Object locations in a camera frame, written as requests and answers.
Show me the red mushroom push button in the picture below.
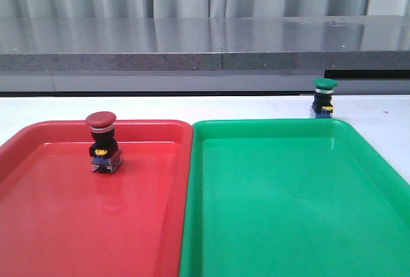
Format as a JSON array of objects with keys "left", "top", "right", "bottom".
[{"left": 85, "top": 112, "right": 123, "bottom": 174}]

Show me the red plastic tray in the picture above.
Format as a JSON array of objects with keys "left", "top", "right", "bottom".
[{"left": 1, "top": 120, "right": 193, "bottom": 276}]

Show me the grey stone counter ledge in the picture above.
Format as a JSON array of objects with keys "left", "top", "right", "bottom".
[{"left": 1, "top": 16, "right": 409, "bottom": 96}]

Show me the green mushroom push button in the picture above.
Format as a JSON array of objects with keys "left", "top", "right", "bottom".
[{"left": 311, "top": 78, "right": 338, "bottom": 119}]

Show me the green plastic tray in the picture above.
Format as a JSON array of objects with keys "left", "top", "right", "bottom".
[{"left": 179, "top": 119, "right": 409, "bottom": 276}]

